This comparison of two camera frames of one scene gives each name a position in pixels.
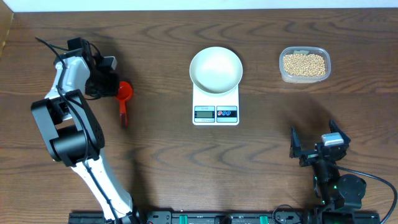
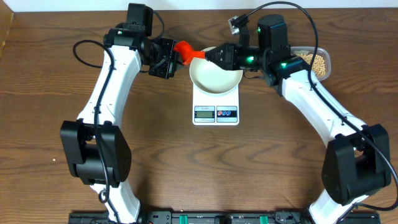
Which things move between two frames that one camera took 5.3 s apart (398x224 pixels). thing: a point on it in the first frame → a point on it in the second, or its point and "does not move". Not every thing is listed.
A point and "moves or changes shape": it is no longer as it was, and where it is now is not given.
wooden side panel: [6, 18] does not move
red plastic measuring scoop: [125, 91] moves or changes shape
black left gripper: [110, 91] → [169, 66]
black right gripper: [309, 156] → [229, 61]
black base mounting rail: [192, 217] does not move
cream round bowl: [216, 70] does not move
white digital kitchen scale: [215, 109] does not move
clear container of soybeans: [304, 65] does not move
